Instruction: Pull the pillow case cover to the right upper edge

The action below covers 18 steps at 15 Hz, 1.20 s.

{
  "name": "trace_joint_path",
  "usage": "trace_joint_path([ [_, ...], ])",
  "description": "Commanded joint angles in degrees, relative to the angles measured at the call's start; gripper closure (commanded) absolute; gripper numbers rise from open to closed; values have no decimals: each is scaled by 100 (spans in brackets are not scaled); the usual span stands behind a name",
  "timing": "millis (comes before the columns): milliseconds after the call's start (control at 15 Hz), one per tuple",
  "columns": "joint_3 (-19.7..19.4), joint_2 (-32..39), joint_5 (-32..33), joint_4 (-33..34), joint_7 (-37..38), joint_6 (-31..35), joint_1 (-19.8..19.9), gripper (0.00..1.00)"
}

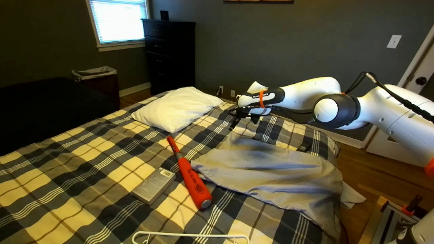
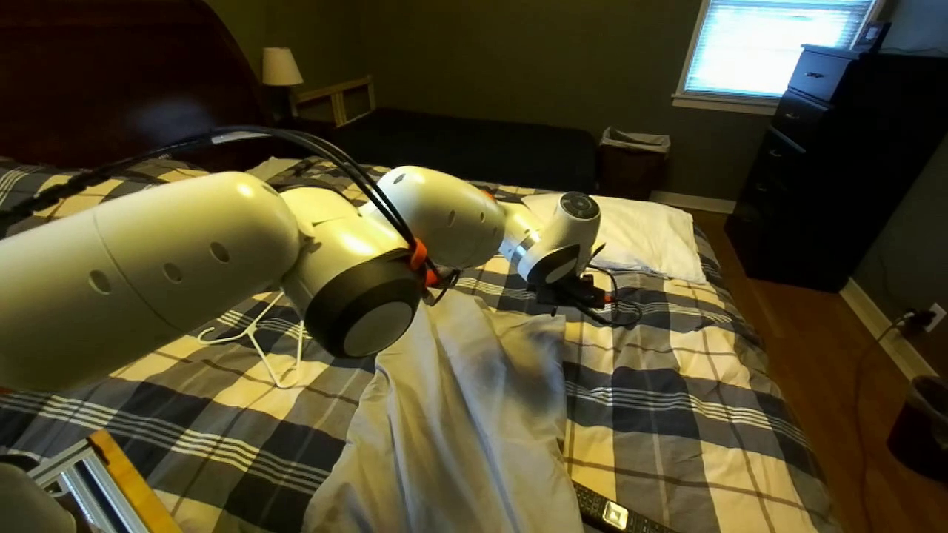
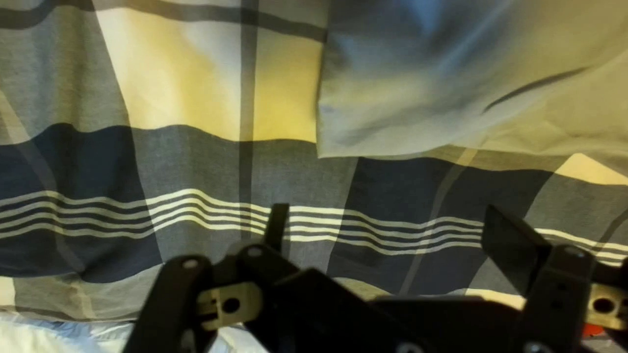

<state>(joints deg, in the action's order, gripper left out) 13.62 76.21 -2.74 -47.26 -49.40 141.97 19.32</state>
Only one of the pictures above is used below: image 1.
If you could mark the white pillow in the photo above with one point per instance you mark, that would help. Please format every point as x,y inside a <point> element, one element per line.
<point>176,108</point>

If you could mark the orange plastic baseball bat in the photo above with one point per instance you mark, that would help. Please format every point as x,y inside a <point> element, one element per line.
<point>191,179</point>

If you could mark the small black box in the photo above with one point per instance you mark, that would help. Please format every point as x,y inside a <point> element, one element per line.
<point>164,15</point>

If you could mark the orange and black clamp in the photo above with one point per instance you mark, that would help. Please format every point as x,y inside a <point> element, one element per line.
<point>411,206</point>

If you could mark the white cloth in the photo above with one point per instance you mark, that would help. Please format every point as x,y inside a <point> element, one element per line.
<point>352,198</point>

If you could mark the black low furniture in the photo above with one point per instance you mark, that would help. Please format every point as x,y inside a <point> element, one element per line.
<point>44,108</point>

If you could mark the dark laundry hamper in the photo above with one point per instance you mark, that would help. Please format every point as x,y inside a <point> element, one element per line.
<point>98,84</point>

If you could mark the white door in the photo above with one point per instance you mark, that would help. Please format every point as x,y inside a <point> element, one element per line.
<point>423,66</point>

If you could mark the grey book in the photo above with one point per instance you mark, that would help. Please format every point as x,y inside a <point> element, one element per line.
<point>154,185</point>

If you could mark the black dresser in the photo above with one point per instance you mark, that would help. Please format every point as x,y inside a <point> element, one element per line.
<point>169,54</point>

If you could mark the dark door knob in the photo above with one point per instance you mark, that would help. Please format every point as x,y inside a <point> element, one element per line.
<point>421,81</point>

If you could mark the white wall socket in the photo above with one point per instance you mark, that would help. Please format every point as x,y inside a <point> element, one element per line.
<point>233,93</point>
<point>221,89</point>

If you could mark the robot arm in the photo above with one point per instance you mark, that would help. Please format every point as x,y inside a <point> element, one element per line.
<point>383,112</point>

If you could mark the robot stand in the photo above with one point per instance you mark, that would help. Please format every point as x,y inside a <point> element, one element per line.
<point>386,223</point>

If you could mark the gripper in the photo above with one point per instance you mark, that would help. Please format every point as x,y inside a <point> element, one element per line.
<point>247,112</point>

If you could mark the black remote control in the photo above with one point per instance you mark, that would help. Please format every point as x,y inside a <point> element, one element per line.
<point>304,146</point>

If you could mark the white light switch plate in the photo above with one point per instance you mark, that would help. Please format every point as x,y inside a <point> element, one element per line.
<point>394,41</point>

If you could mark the bed with plaid cover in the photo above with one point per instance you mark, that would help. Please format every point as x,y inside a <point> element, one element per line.
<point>84,169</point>

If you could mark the window with blinds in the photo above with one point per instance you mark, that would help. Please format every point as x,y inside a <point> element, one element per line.
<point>118,22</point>

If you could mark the grey pillow case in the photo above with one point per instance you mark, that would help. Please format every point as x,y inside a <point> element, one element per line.
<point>271,173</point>

